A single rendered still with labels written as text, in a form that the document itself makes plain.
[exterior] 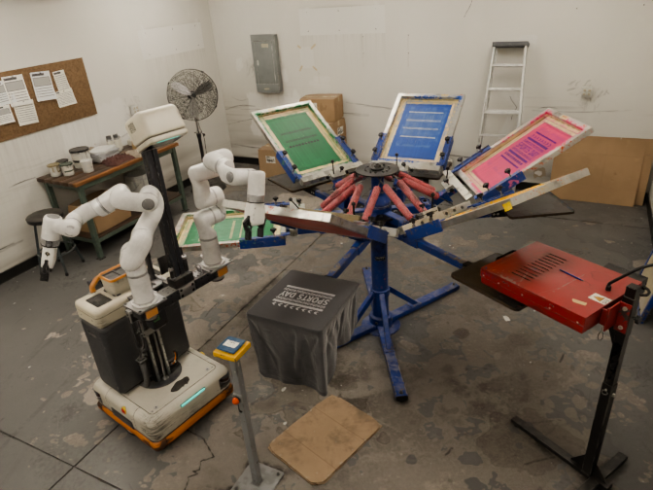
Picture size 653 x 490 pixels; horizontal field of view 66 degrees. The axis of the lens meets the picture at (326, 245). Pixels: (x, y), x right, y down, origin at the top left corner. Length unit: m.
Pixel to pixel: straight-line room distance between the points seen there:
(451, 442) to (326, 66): 5.27
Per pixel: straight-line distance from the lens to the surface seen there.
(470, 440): 3.30
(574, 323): 2.49
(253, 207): 2.16
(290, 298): 2.75
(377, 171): 3.45
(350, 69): 7.05
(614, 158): 6.60
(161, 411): 3.28
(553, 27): 6.41
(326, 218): 2.20
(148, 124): 2.27
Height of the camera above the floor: 2.44
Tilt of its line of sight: 27 degrees down
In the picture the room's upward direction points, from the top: 4 degrees counter-clockwise
